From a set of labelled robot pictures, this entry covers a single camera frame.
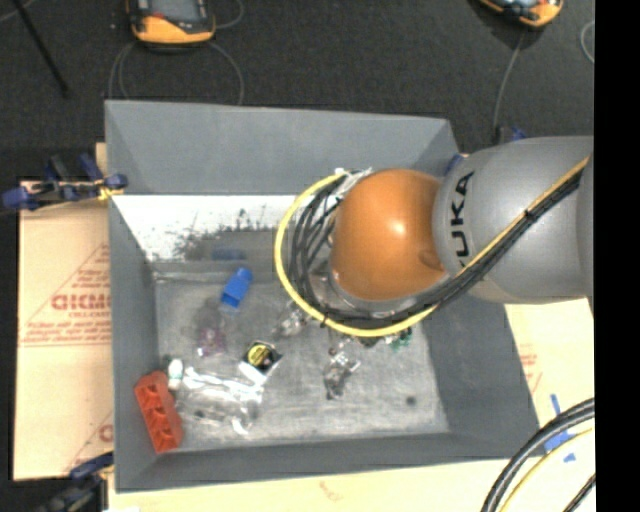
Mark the orange-red ridged block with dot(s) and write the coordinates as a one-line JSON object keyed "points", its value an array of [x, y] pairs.
{"points": [[159, 412]]}

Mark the black and yellow round tool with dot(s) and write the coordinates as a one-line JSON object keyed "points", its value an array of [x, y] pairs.
{"points": [[258, 354]]}

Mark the small white and green bottle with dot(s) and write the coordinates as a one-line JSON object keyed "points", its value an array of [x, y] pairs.
{"points": [[174, 372]]}

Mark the grey metal bin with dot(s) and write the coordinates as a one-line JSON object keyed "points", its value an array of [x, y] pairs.
{"points": [[300, 410]]}

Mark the brown cardboard board red print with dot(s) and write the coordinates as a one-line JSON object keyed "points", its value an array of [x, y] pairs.
{"points": [[60, 310]]}

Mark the clear plastic packet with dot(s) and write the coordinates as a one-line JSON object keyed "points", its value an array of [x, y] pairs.
{"points": [[215, 400]]}

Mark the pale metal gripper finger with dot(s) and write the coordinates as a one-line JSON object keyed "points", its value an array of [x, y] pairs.
{"points": [[288, 325], [338, 372]]}

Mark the clear bottle with blue cap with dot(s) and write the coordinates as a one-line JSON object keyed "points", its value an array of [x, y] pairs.
{"points": [[236, 289]]}

